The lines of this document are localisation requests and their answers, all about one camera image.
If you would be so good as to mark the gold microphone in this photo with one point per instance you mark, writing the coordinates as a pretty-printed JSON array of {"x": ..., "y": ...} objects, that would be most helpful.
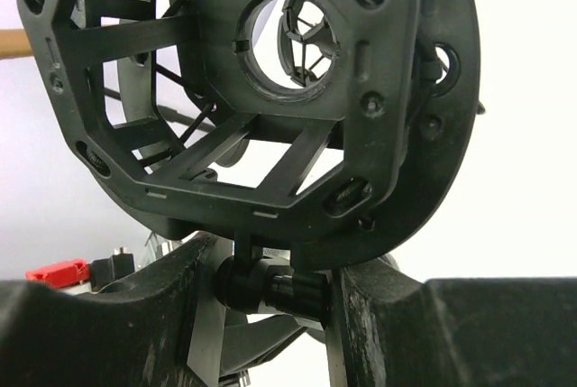
[{"x": 14, "y": 44}]

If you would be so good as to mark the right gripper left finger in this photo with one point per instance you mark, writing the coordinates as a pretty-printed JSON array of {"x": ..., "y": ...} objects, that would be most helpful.
[{"x": 147, "y": 329}]

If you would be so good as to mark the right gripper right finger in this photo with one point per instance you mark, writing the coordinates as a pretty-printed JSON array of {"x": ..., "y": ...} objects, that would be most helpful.
[{"x": 396, "y": 331}]

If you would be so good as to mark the black round base shock stand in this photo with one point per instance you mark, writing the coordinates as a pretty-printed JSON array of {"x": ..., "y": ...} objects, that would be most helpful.
[{"x": 330, "y": 128}]

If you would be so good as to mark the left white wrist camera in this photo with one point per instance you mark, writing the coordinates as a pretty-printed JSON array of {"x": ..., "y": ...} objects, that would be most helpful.
[{"x": 79, "y": 276}]

